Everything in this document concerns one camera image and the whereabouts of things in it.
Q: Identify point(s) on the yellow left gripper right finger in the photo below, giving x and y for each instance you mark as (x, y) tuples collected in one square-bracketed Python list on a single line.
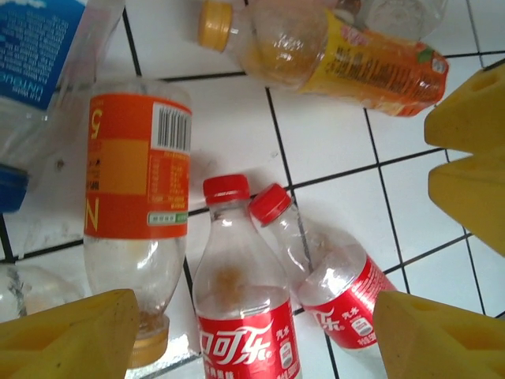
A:
[(446, 343)]

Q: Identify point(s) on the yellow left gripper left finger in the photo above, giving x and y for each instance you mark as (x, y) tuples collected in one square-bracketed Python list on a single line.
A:
[(59, 339)]

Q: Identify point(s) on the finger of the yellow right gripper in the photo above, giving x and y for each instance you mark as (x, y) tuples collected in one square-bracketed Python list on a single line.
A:
[(469, 118), (473, 193)]

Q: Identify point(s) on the large clear square bottle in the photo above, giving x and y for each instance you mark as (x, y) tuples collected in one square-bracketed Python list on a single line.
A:
[(35, 288)]

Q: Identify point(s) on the yellow orange label juice bottle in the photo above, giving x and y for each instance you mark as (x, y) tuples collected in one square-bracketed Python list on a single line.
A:
[(375, 71)]

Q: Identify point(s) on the red label cola bottle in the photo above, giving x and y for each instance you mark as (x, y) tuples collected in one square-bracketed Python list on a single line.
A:
[(343, 300), (236, 335)]

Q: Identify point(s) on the slim clear green label bottle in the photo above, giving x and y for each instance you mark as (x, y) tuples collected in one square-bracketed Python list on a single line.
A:
[(398, 17)]

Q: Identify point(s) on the orange label gold cap bottle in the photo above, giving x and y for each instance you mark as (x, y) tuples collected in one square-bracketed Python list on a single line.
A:
[(118, 158)]

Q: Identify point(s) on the blue label blue cap bottle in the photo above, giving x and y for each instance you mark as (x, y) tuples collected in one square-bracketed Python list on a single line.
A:
[(35, 47)]

